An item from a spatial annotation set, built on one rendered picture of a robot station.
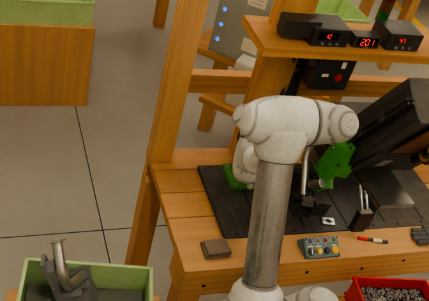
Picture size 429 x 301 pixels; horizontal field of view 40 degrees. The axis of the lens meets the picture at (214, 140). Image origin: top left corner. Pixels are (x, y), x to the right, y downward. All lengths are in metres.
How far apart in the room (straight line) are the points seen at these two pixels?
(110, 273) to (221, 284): 0.44
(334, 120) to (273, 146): 0.18
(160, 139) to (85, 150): 1.51
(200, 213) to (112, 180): 1.44
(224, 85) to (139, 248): 0.94
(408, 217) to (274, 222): 1.19
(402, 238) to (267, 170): 1.13
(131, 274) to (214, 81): 0.89
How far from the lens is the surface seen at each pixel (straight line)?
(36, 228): 3.44
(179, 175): 2.54
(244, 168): 2.16
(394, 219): 2.72
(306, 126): 1.61
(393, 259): 2.59
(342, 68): 2.43
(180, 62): 2.28
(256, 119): 1.57
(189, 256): 2.20
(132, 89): 4.58
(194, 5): 2.17
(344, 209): 2.64
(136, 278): 2.09
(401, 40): 2.52
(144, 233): 2.88
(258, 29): 2.33
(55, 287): 1.87
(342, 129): 1.63
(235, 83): 2.53
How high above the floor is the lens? 2.53
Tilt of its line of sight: 37 degrees down
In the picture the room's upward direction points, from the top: 16 degrees clockwise
